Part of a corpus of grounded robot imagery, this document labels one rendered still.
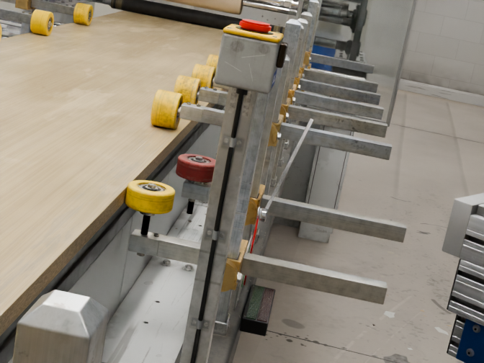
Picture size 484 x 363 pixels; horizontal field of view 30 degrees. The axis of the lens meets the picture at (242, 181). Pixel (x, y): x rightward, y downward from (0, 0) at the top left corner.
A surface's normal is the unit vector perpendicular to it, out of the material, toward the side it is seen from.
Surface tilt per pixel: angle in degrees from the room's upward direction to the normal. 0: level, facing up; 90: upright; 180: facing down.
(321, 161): 90
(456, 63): 90
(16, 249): 0
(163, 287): 0
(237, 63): 90
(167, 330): 0
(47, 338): 90
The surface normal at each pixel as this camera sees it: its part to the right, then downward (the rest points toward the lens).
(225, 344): 0.18, -0.95
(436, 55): -0.18, 0.22
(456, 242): -0.64, 0.08
